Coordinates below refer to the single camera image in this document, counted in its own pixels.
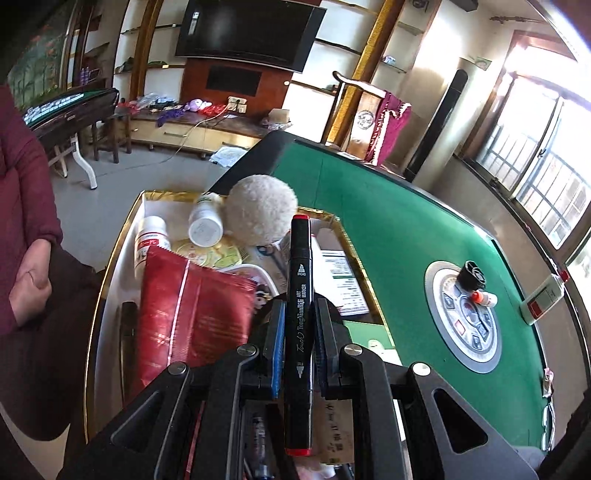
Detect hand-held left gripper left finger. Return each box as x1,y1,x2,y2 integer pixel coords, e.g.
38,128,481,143
58,300,286,480

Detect black square plastic holder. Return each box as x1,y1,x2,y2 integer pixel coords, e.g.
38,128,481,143
457,260,485,291

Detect white box with gold rim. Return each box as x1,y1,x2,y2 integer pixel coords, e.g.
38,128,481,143
83,187,398,480

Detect white fluffy ball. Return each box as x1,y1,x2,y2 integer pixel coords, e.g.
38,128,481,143
223,174,298,244

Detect tall floor air conditioner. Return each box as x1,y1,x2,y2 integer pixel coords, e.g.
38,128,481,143
404,69,469,183

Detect pale yellow round packet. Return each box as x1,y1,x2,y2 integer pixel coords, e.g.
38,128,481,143
173,237,243,271

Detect white bottle with red label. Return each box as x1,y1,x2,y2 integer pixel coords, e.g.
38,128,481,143
134,216,172,280

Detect small blue scissors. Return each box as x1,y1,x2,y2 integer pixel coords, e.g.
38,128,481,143
256,244,289,278

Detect red snack packet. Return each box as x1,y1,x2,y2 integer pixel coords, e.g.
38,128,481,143
134,244,257,393

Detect white plastic bag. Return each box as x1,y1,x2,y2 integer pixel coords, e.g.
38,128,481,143
210,145,250,167

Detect white bottle with green cross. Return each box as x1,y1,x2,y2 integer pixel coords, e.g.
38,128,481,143
188,193,225,247

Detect black television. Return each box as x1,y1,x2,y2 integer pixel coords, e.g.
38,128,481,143
174,0,326,72

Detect dark mahjong table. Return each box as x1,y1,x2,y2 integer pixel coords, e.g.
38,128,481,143
23,88,122,190

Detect barred window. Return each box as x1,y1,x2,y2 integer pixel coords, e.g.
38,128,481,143
475,69,591,259

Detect black marker with red caps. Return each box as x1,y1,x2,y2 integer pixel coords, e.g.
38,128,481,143
284,213,317,457

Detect green and white carton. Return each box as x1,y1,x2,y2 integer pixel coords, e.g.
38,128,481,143
318,249,370,317

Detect white liquor bottle red cap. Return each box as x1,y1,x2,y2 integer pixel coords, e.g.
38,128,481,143
519,271,571,325

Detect wooden television cabinet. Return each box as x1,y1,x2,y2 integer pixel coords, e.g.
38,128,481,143
129,58,296,155

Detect wooden chair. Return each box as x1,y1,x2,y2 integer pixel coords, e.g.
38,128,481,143
321,71,386,160

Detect brown paper box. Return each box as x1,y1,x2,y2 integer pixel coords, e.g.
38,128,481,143
318,399,354,464

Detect round grey table control panel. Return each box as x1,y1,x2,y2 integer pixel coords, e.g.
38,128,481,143
424,261,503,374

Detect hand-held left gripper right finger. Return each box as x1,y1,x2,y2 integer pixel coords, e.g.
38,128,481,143
314,299,539,480

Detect pile of colourful cloth items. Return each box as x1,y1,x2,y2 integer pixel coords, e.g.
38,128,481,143
117,92,227,125

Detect pink fringed cloth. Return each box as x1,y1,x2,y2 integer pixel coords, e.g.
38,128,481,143
365,91,411,164

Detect green framed painting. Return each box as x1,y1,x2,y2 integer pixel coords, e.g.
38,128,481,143
7,9,70,100

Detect dark wooden stool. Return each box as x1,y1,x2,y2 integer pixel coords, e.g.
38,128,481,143
95,113,133,164

